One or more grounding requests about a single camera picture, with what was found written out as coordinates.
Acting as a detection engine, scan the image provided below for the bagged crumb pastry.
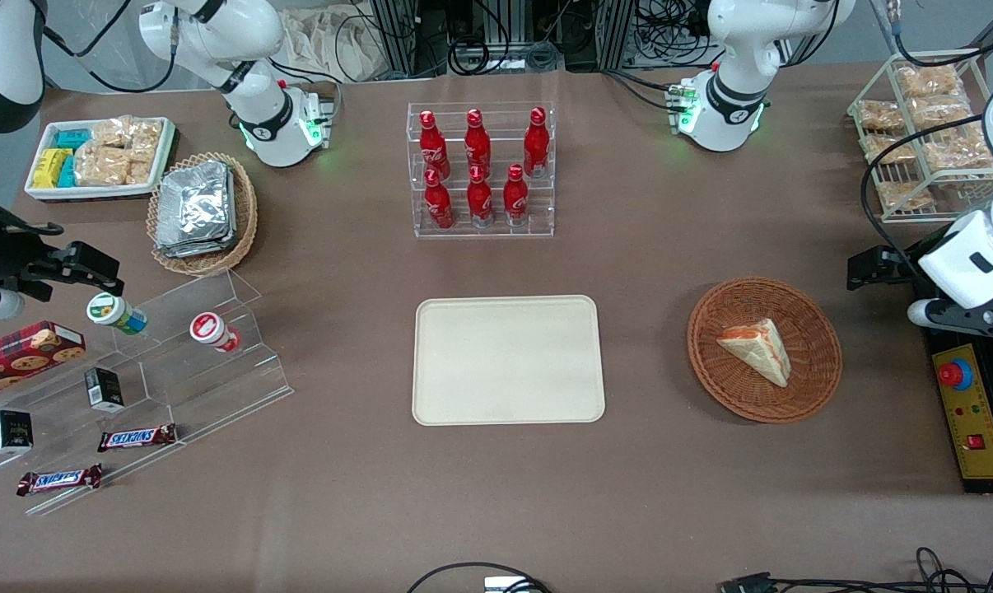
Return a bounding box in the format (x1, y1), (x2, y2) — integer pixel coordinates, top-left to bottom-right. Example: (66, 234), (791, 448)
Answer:
(875, 180), (935, 212)
(895, 63), (963, 100)
(860, 133), (918, 165)
(907, 96), (974, 133)
(922, 124), (993, 175)
(856, 100), (906, 133)

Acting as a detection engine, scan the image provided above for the small black box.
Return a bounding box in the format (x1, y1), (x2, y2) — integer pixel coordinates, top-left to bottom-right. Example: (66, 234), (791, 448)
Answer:
(83, 367), (126, 413)
(0, 409), (35, 456)

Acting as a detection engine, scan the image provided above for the red cola bottle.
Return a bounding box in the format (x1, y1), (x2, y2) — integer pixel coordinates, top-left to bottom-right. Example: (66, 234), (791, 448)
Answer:
(418, 110), (451, 181)
(502, 163), (530, 227)
(423, 169), (455, 231)
(522, 107), (551, 179)
(466, 165), (495, 229)
(464, 109), (493, 176)

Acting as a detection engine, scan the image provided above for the aluminium frame post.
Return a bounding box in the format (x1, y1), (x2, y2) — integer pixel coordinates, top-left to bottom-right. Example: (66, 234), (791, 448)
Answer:
(594, 0), (639, 72)
(371, 0), (420, 77)

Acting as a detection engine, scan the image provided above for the white rectangular snack tray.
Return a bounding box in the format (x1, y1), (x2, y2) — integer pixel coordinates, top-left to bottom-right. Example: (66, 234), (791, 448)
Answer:
(24, 117), (177, 203)

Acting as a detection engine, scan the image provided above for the white cloth bag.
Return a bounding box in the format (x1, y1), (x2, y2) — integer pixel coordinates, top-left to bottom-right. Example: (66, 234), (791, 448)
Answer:
(281, 7), (385, 83)

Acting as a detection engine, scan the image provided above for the black looped floor cable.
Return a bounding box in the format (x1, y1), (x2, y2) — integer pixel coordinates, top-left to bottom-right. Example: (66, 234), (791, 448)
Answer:
(405, 562), (552, 593)

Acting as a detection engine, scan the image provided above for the brown round wicker basket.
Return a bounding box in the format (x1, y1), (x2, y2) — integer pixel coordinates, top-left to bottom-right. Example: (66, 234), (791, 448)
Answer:
(687, 277), (844, 425)

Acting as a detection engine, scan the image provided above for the red lid yogurt cup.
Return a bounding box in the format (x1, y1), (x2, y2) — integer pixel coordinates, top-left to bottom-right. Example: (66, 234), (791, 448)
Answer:
(189, 311), (243, 354)

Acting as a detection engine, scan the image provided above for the clear acrylic stepped stand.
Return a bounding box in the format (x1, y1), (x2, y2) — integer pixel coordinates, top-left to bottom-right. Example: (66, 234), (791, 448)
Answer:
(0, 268), (295, 518)

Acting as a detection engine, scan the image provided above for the black tangled cable with plug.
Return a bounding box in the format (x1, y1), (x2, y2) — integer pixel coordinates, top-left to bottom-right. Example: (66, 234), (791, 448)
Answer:
(717, 547), (993, 593)

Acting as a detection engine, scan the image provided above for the yellow snack pack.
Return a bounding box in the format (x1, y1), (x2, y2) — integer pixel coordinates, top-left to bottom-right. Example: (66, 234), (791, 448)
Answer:
(32, 147), (73, 189)

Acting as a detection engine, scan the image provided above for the beige rectangular serving tray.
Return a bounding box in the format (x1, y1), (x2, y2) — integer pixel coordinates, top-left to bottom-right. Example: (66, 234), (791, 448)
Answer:
(412, 295), (607, 427)

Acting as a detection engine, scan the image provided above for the white wire rack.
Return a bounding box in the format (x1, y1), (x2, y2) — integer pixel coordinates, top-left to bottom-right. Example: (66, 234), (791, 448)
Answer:
(846, 49), (993, 224)

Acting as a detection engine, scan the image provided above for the yellow emergency stop panel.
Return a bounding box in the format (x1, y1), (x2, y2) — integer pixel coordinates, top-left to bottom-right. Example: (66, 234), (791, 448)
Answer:
(932, 343), (993, 481)

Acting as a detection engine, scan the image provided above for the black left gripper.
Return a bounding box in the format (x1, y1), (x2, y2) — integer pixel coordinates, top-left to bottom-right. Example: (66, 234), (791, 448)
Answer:
(846, 235), (950, 302)

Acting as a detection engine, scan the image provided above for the silver foil packet stack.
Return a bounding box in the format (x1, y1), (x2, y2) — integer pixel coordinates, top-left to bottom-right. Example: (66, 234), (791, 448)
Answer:
(155, 160), (238, 259)

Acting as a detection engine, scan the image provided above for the red cookie box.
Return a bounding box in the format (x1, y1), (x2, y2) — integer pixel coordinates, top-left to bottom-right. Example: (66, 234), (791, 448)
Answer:
(0, 320), (86, 403)

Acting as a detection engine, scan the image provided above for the triangular sandwich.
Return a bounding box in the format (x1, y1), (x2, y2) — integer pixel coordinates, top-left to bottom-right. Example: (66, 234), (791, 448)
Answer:
(716, 318), (793, 389)

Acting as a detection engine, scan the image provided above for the clear acrylic bottle rack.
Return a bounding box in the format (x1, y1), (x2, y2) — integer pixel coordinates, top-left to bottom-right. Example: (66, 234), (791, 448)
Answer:
(407, 101), (557, 240)

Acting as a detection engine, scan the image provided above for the tan oval wicker basket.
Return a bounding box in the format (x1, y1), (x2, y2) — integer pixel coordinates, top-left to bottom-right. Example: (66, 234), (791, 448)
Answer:
(146, 152), (259, 276)

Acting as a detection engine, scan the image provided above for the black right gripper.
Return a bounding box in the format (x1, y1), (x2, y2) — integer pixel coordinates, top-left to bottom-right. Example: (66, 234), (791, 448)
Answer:
(0, 177), (125, 302)

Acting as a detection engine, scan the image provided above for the green lid yogurt cup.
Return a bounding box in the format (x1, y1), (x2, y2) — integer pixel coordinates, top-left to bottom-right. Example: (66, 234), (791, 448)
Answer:
(86, 292), (148, 336)

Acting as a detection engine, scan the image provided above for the brown snickers bar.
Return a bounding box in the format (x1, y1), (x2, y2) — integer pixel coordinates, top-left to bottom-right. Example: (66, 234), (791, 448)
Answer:
(96, 423), (179, 454)
(16, 464), (105, 497)

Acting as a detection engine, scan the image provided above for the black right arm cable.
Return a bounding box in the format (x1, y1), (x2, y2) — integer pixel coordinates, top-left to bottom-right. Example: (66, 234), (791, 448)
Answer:
(42, 0), (176, 94)

